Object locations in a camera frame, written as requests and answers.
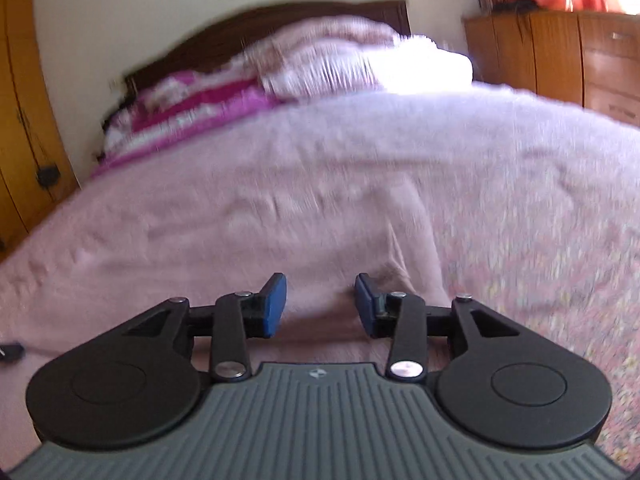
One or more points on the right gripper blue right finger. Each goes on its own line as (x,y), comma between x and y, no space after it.
(399,317)

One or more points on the black item on dresser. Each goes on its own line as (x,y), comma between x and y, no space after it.
(515,6)

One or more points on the orange wooden wardrobe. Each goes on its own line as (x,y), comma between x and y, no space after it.
(29,133)

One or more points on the pink checkered ruffled duvet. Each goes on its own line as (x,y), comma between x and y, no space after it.
(327,56)

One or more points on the pink knitted sweater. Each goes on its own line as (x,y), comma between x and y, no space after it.
(135,238)

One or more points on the black bag on wardrobe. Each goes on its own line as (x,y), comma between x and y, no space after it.
(48,176)

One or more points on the wooden dresser with drawers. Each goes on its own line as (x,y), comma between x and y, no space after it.
(587,58)

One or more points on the black clothes beside bed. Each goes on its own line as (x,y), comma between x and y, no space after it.
(123,104)

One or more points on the pink floral bedspread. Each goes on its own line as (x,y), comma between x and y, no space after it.
(534,208)

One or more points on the dark wooden headboard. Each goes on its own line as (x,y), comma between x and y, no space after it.
(212,45)

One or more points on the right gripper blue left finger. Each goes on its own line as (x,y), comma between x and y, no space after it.
(241,316)

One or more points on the magenta white striped quilt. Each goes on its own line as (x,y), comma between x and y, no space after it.
(180,107)

